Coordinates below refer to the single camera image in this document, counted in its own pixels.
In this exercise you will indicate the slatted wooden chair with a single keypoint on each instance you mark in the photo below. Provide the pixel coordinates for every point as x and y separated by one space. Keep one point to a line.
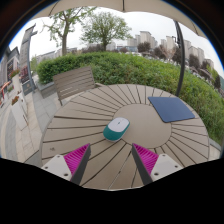
74 81

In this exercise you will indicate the round-crowned leafy tree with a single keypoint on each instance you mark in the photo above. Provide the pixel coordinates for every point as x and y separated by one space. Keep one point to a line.
105 26

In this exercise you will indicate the distant apartment buildings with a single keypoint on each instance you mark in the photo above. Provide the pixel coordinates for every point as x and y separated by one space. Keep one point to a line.
145 36

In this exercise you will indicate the beige umbrella canopy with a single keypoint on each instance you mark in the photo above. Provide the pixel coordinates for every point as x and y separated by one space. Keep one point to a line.
100 3

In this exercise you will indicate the white and teal computer mouse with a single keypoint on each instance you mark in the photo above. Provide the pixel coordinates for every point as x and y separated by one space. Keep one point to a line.
117 127

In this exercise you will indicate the thin sparse tree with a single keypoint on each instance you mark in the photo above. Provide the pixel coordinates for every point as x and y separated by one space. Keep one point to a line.
64 40

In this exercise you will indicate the grey sign pillar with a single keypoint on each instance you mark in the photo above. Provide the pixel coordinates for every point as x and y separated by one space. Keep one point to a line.
25 56

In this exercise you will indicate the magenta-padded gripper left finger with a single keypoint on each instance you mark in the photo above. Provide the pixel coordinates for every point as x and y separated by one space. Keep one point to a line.
60 165

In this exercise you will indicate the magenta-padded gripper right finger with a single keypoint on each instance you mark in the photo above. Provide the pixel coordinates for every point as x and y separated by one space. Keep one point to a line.
163 165

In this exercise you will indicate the white flower planter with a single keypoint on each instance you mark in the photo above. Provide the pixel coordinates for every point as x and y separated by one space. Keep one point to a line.
18 113

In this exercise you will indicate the black curved umbrella pole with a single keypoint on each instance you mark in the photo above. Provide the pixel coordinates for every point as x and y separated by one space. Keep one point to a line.
181 60

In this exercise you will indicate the blue rectangular mouse pad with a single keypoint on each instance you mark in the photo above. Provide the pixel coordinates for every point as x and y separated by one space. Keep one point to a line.
170 108

